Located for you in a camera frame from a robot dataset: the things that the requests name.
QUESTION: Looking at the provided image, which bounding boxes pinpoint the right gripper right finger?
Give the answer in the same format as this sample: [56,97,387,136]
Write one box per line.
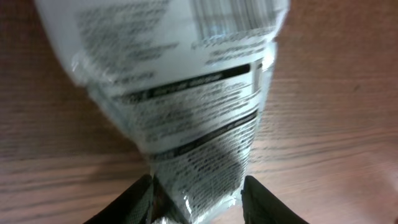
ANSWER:
[241,175,308,224]

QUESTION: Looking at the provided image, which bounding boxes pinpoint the silver foil snack packet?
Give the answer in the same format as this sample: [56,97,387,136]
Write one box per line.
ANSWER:
[35,0,290,223]

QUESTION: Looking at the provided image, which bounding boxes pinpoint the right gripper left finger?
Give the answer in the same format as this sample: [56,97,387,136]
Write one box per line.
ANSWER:
[84,174,154,224]

